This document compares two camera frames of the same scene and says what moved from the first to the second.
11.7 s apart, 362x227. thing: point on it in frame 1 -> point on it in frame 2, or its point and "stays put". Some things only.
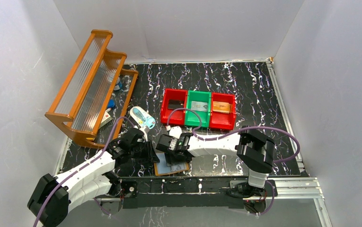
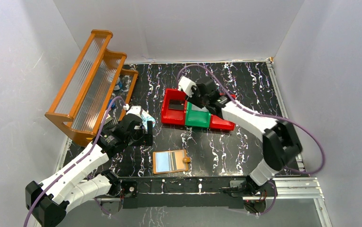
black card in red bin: [174, 104] stays put
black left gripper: [149, 151] -> [147, 133]
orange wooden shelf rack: [92, 107] stays put
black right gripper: [171, 159] -> [191, 98]
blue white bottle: [118, 85] stays put
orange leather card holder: [161, 168] stays put
